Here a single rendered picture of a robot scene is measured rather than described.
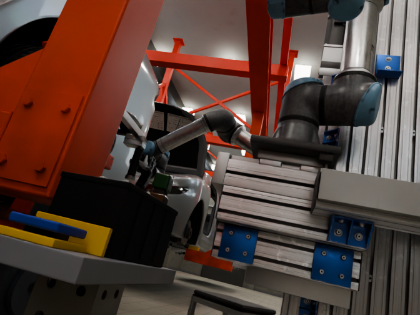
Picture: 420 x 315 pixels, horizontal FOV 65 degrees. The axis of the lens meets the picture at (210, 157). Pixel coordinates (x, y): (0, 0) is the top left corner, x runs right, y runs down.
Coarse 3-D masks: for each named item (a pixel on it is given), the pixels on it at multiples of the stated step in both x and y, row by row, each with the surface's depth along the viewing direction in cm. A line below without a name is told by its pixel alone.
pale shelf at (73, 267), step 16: (0, 240) 38; (16, 240) 38; (0, 256) 38; (16, 256) 37; (32, 256) 37; (48, 256) 37; (64, 256) 37; (80, 256) 36; (96, 256) 44; (32, 272) 37; (48, 272) 36; (64, 272) 36; (80, 272) 36; (96, 272) 39; (112, 272) 44; (128, 272) 49; (144, 272) 56; (160, 272) 64
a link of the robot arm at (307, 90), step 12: (288, 84) 98; (300, 84) 95; (312, 84) 94; (288, 96) 96; (300, 96) 93; (312, 96) 91; (324, 96) 90; (288, 108) 94; (300, 108) 92; (312, 108) 91
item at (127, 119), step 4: (124, 112) 132; (124, 116) 133; (128, 116) 136; (124, 120) 135; (128, 120) 137; (132, 120) 140; (124, 124) 140; (128, 124) 139; (132, 124) 141; (136, 124) 145; (128, 128) 143; (132, 128) 142; (136, 128) 145; (132, 132) 147; (136, 132) 146; (140, 132) 150
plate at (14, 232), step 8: (0, 232) 39; (8, 232) 39; (16, 232) 39; (24, 232) 39; (24, 240) 39; (32, 240) 38; (40, 240) 38; (48, 240) 38; (56, 240) 38; (56, 248) 39; (64, 248) 40; (72, 248) 42; (80, 248) 43
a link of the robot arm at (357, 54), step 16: (368, 0) 98; (384, 0) 101; (368, 16) 96; (352, 32) 96; (368, 32) 95; (352, 48) 94; (368, 48) 93; (352, 64) 92; (368, 64) 92; (336, 80) 92; (352, 80) 88; (368, 80) 88; (336, 96) 89; (352, 96) 87; (368, 96) 85; (336, 112) 89; (352, 112) 87; (368, 112) 85
